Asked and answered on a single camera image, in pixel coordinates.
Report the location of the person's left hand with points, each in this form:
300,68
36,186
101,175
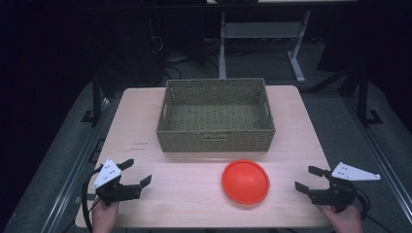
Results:
104,216

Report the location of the grey metal desk frame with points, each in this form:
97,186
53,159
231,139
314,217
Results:
259,30

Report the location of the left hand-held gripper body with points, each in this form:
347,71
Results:
111,191

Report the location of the person's right hand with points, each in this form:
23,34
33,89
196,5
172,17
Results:
345,221

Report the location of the black metal stand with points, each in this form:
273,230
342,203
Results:
364,97
96,97

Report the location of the red plastic plate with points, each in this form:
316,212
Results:
245,181

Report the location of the green woven basket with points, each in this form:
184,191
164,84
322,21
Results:
215,116

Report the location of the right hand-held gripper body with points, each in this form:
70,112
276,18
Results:
336,193

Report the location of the aluminium floor rail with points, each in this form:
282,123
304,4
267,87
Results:
74,174
382,161

